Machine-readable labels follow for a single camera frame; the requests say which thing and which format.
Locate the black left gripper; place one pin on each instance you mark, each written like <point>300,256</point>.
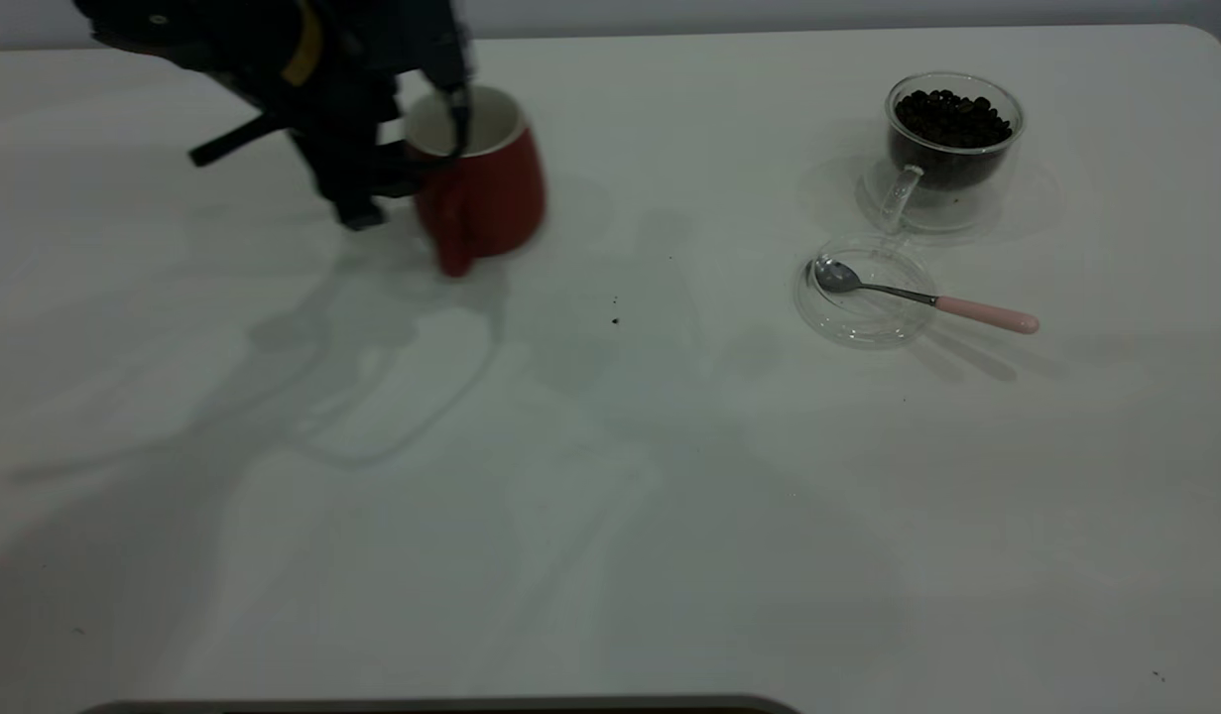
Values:
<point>337,159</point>

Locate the red ceramic mug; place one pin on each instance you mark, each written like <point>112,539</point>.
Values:
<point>496,198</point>

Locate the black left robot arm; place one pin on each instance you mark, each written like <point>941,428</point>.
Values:
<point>223,35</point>

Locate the clear glass cup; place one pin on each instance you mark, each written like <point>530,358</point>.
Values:
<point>903,193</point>

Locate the dark coffee beans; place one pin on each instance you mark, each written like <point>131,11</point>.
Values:
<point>952,124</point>

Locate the small clear glass dish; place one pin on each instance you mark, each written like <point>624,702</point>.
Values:
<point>868,322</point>

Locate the clear glass saucer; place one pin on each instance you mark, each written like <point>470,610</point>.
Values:
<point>967,213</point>

